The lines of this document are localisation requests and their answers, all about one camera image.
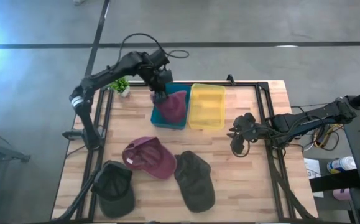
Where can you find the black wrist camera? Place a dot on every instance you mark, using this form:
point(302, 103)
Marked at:
point(159, 58)
point(237, 144)

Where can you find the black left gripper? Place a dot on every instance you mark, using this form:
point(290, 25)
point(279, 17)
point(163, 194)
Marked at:
point(161, 79)

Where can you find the pink container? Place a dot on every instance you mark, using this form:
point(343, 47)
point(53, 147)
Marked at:
point(341, 194)

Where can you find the black power adapter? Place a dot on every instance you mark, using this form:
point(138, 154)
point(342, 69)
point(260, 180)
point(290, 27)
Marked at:
point(323, 137)

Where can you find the blue plastic bin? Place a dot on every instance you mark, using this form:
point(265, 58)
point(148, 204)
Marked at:
point(156, 119)

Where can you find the dark green baseball cap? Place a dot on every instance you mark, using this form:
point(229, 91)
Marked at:
point(195, 183)
point(114, 183)

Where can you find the maroon baseball cap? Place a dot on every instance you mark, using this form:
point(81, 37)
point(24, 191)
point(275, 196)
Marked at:
point(155, 161)
point(173, 109)

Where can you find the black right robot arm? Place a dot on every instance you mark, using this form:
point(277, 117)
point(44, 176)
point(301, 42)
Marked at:
point(322, 113)

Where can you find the white and blue bottle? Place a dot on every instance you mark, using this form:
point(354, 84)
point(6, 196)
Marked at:
point(341, 165)

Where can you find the small black camera mount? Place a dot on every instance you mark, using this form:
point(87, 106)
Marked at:
point(230, 78)

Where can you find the black aluminium table frame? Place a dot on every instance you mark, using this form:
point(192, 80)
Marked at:
point(242, 84)

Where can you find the white paper sheet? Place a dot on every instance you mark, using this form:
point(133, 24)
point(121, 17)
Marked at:
point(311, 168)

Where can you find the yellow translucent plastic bin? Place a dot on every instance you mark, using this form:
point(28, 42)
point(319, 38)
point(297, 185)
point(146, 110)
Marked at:
point(207, 107)

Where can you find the green plant in white pot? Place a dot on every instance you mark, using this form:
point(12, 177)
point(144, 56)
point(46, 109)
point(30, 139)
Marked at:
point(122, 86)

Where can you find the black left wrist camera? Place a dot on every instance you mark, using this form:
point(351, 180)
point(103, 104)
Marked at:
point(159, 58)

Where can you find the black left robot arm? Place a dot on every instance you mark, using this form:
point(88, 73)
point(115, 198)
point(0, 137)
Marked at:
point(111, 73)

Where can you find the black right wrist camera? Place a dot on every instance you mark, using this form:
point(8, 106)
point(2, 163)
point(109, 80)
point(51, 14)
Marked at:
point(237, 144)

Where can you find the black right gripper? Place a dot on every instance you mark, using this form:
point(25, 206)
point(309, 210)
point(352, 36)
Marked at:
point(251, 130)

